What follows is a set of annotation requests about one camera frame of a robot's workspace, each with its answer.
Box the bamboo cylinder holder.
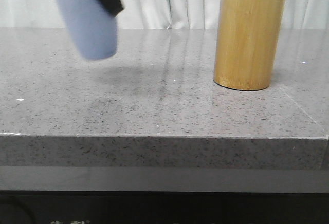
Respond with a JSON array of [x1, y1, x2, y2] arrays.
[[213, 0, 285, 91]]

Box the blue plastic cup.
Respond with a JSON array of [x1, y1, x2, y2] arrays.
[[56, 0, 118, 60]]

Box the white curtain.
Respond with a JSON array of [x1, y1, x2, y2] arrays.
[[1, 0, 328, 29]]

